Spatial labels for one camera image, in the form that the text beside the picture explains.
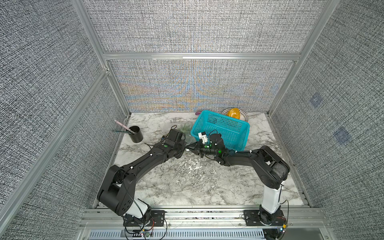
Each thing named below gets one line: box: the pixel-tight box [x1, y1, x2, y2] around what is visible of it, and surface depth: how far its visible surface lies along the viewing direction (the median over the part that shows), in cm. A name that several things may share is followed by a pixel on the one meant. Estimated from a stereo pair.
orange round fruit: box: [226, 107, 241, 120], surface depth 112 cm
